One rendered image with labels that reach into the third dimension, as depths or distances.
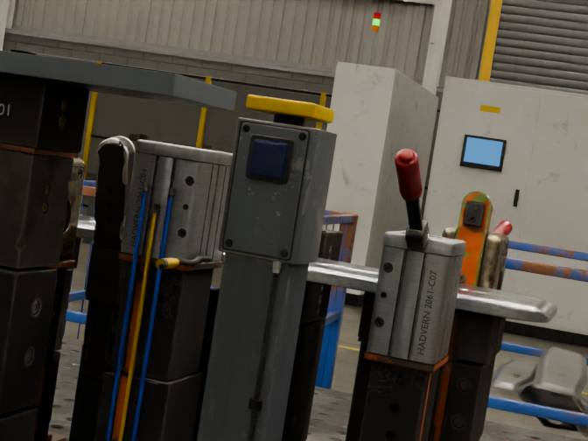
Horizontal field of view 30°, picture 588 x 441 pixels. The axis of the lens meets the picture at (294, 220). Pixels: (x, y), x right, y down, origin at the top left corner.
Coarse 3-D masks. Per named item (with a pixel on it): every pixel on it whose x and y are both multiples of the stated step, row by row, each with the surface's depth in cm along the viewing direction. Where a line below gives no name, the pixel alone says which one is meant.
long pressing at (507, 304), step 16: (80, 224) 125; (224, 256) 120; (320, 272) 116; (336, 272) 116; (352, 272) 121; (368, 272) 126; (352, 288) 115; (368, 288) 115; (464, 288) 123; (480, 288) 126; (464, 304) 112; (480, 304) 111; (496, 304) 111; (512, 304) 111; (528, 304) 116; (544, 304) 122; (528, 320) 111; (544, 320) 112
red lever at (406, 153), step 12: (396, 156) 91; (408, 156) 90; (396, 168) 92; (408, 168) 91; (408, 180) 92; (420, 180) 93; (408, 192) 94; (420, 192) 94; (408, 204) 97; (408, 216) 98; (420, 216) 98; (408, 228) 100; (420, 228) 100; (408, 240) 101; (420, 240) 100
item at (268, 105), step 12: (252, 96) 90; (264, 96) 90; (252, 108) 90; (264, 108) 90; (276, 108) 89; (288, 108) 89; (300, 108) 89; (312, 108) 88; (324, 108) 91; (276, 120) 91; (288, 120) 91; (300, 120) 91; (312, 120) 93; (324, 120) 92
